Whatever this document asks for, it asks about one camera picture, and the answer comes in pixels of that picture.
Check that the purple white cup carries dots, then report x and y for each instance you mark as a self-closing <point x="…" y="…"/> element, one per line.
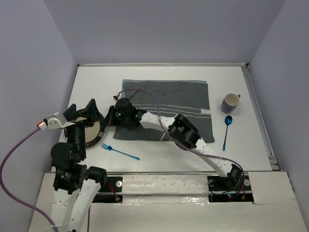
<point x="230" y="103"/>

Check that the blue metal spoon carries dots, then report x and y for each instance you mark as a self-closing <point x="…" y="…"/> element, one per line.
<point x="228" y="121"/>

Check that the blue metal fork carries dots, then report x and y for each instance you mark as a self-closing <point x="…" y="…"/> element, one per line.
<point x="110" y="148"/>

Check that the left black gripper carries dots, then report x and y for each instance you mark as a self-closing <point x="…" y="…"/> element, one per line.
<point x="91" y="109"/>

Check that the dark rimmed dinner plate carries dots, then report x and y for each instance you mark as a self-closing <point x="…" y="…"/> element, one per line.
<point x="88" y="126"/>

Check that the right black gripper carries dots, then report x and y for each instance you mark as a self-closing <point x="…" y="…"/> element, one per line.
<point x="111" y="119"/>

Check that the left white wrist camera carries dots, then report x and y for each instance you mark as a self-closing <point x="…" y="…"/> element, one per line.
<point x="54" y="121"/>

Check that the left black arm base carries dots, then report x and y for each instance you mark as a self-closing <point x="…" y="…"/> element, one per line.
<point x="111" y="192"/>

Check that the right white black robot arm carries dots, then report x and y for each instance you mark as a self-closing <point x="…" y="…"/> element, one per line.
<point x="183" y="133"/>

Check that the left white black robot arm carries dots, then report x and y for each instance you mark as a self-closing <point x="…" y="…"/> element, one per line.
<point x="75" y="185"/>

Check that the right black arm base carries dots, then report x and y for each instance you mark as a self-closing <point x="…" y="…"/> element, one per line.
<point x="220" y="193"/>

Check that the grey striped cloth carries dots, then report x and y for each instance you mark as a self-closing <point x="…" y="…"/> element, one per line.
<point x="170" y="98"/>

